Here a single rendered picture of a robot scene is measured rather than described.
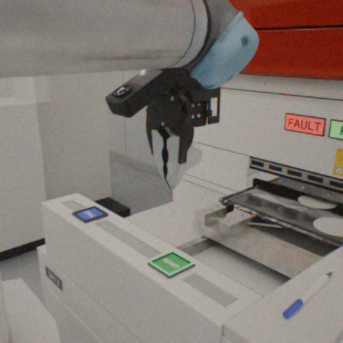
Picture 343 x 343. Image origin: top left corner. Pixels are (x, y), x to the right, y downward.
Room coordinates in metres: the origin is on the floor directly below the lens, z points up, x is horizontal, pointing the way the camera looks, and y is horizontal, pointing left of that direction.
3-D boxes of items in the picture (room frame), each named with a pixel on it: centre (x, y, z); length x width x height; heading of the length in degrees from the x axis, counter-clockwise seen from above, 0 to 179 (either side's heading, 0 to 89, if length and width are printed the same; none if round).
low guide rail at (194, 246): (0.90, -0.11, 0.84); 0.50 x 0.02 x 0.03; 131
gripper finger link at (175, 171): (0.56, -0.02, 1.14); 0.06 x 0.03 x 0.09; 131
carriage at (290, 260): (0.80, -0.20, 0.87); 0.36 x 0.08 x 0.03; 41
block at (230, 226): (0.86, -0.15, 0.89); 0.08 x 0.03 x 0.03; 131
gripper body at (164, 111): (0.58, -0.01, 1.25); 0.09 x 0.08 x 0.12; 131
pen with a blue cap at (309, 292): (0.48, -0.19, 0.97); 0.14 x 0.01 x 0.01; 136
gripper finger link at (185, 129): (0.54, -0.01, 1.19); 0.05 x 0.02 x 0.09; 41
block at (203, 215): (0.92, -0.10, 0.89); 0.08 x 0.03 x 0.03; 131
